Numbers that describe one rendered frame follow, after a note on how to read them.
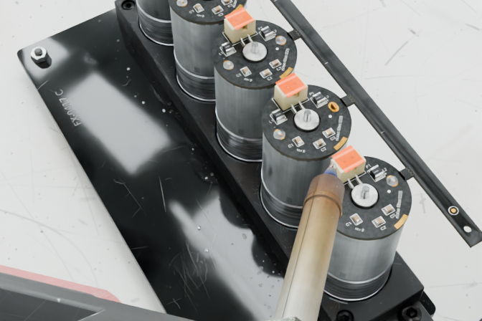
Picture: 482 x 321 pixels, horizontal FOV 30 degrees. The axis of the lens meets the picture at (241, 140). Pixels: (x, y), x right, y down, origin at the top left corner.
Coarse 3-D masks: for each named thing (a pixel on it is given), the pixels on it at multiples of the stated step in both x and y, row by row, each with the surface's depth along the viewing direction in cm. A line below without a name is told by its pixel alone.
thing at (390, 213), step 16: (368, 160) 24; (368, 176) 24; (384, 176) 24; (400, 176) 24; (384, 192) 24; (400, 192) 24; (352, 208) 24; (384, 208) 23; (400, 208) 24; (352, 224) 23; (368, 224) 23; (384, 224) 23; (400, 224) 23; (368, 240) 23
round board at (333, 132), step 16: (320, 96) 25; (336, 96) 26; (272, 112) 25; (288, 112) 25; (320, 112) 25; (336, 112) 25; (272, 128) 25; (288, 128) 25; (320, 128) 25; (336, 128) 25; (272, 144) 25; (288, 144) 25; (304, 144) 25; (320, 144) 25; (336, 144) 25; (304, 160) 24
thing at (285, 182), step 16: (304, 128) 25; (272, 160) 25; (288, 160) 25; (320, 160) 25; (272, 176) 26; (288, 176) 25; (304, 176) 25; (272, 192) 27; (288, 192) 26; (304, 192) 26; (272, 208) 28; (288, 208) 27; (288, 224) 28
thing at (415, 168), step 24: (288, 0) 27; (312, 48) 26; (336, 72) 26; (360, 96) 26; (384, 120) 25; (408, 144) 25; (408, 168) 24; (432, 192) 24; (456, 216) 23; (480, 240) 23
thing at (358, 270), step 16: (352, 192) 24; (368, 208) 24; (336, 240) 24; (352, 240) 23; (384, 240) 24; (336, 256) 24; (352, 256) 24; (368, 256) 24; (384, 256) 24; (336, 272) 25; (352, 272) 25; (368, 272) 25; (384, 272) 26; (336, 288) 26; (352, 288) 26; (368, 288) 26
